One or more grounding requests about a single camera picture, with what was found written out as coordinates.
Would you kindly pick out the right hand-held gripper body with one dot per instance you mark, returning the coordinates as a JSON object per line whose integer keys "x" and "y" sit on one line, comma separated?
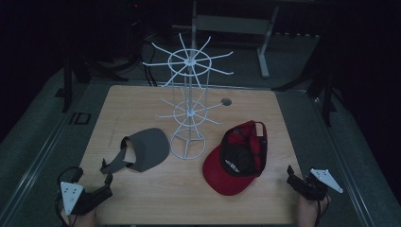
{"x": 312, "y": 186}

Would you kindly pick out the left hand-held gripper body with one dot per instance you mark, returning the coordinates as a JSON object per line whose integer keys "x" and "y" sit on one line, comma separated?
{"x": 90, "y": 198}

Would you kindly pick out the grey sun visor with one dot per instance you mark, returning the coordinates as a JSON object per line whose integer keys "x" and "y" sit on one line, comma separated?
{"x": 148, "y": 148}

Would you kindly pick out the red baseball cap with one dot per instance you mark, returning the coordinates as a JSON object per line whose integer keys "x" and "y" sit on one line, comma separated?
{"x": 220, "y": 176}

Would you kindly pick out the person's left hand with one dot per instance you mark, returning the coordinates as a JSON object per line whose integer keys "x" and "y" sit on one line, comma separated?
{"x": 84, "y": 219}

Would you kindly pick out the person's right hand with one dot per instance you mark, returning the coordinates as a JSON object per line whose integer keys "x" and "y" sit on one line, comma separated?
{"x": 310, "y": 213}

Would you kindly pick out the black metal stand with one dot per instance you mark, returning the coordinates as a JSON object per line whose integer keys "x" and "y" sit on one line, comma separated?
{"x": 327, "y": 94}
{"x": 67, "y": 85}

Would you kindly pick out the grey table grommet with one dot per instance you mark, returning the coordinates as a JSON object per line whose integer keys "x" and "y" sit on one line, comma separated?
{"x": 226, "y": 101}

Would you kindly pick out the grey metal desk frame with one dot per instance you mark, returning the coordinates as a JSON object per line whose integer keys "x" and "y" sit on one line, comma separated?
{"x": 233, "y": 24}

